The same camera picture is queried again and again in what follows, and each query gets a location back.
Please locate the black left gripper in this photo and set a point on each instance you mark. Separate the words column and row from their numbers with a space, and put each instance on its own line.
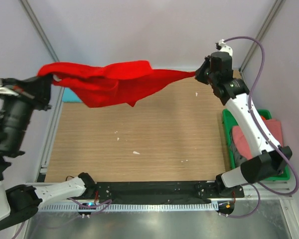
column 37, row 89

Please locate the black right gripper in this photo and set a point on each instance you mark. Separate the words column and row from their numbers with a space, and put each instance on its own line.
column 198, row 73

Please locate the red t-shirt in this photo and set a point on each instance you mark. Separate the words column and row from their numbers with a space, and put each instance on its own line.
column 114, row 84

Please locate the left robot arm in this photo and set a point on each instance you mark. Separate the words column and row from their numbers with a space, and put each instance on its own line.
column 21, row 202

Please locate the folded light blue t-shirt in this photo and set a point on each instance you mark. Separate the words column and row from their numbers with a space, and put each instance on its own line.
column 70, row 97

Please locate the green plastic bin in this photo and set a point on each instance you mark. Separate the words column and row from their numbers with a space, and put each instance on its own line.
column 268, row 165

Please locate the pink t-shirt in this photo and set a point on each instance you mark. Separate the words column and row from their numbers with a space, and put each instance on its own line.
column 249, row 140

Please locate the grey t-shirt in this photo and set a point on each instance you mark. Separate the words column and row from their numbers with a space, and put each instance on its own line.
column 238, row 158

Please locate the left aluminium frame post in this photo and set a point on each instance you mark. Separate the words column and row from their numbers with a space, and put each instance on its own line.
column 38, row 28

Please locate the aluminium frame post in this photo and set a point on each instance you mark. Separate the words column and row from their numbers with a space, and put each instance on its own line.
column 269, row 19
column 38, row 28

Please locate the right aluminium frame post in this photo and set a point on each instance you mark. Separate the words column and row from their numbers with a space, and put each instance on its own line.
column 269, row 19

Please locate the white slotted cable duct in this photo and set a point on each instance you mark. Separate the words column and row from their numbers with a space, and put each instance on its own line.
column 72, row 207

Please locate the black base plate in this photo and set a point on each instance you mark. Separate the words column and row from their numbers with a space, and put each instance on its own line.
column 165, row 192

